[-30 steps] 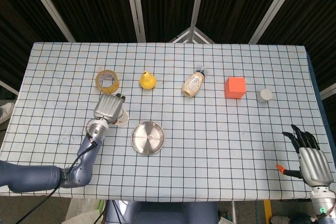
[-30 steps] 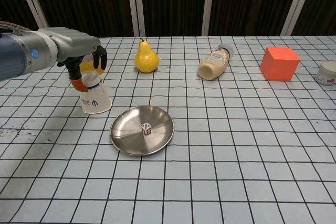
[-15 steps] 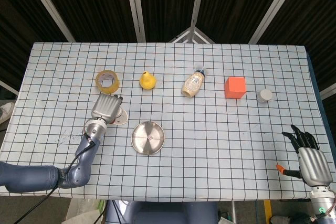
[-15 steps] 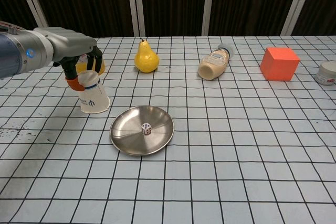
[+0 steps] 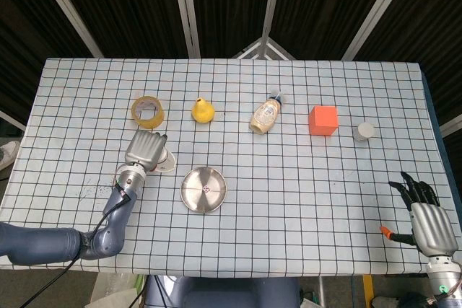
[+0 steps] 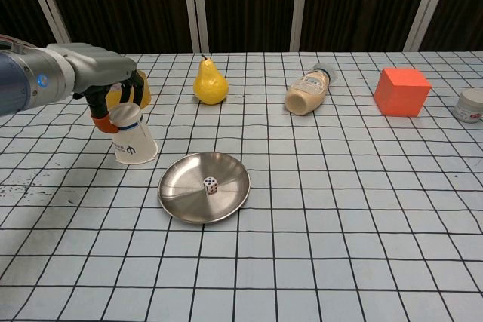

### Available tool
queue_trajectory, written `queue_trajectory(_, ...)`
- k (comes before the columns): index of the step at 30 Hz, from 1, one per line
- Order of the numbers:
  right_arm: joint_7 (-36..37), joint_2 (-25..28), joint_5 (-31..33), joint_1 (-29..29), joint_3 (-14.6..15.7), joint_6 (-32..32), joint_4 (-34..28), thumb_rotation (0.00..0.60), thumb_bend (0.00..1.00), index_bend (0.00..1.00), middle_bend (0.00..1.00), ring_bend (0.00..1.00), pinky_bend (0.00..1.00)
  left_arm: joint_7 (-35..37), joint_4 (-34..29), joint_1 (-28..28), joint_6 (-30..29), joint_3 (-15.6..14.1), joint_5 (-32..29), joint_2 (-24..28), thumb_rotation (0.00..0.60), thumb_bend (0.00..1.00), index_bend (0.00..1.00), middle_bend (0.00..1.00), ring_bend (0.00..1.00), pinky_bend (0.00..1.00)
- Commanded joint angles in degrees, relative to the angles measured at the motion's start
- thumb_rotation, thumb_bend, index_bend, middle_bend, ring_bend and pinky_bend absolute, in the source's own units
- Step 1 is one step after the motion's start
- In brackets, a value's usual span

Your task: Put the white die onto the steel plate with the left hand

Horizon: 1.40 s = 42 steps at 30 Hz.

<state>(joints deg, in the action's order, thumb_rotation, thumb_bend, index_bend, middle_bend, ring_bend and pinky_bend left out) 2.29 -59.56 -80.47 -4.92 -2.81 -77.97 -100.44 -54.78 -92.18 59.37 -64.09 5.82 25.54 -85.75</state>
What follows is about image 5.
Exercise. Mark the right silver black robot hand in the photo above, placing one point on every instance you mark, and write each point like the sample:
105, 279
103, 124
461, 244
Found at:
433, 228

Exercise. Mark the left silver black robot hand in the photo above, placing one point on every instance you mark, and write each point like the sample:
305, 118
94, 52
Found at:
144, 149

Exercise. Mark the white paper cup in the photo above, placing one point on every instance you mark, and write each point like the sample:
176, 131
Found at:
166, 163

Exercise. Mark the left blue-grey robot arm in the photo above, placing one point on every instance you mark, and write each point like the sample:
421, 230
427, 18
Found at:
43, 243

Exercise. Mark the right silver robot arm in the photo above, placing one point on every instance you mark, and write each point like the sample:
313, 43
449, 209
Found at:
445, 279

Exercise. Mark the round steel plate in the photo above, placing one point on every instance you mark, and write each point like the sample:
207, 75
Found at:
196, 200

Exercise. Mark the yellow packing tape roll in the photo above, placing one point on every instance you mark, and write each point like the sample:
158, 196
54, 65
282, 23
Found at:
153, 124

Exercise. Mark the yellow pear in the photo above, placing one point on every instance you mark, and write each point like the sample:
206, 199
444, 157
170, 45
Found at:
203, 113

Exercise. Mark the grey shoe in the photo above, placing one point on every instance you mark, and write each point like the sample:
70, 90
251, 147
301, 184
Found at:
383, 302

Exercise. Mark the yellow floor bar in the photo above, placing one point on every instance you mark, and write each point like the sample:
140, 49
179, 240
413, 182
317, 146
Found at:
367, 290

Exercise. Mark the white metal beam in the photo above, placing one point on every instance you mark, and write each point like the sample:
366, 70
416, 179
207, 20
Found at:
12, 120
451, 126

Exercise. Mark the small white jar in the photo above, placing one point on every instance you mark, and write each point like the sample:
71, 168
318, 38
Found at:
364, 131

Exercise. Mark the beige sauce bottle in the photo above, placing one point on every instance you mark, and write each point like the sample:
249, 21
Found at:
264, 115

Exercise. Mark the white shoe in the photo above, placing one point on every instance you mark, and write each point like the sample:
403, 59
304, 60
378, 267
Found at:
8, 154

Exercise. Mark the white black checkered tablecloth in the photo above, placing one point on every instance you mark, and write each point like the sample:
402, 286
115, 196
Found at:
288, 196

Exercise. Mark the orange cube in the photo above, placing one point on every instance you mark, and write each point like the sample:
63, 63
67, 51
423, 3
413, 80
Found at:
323, 120

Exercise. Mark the blue-grey robot torso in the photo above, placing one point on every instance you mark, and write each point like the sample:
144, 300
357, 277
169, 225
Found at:
234, 293

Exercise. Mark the white triangular metal frame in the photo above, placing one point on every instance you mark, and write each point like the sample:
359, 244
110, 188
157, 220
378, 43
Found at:
265, 46

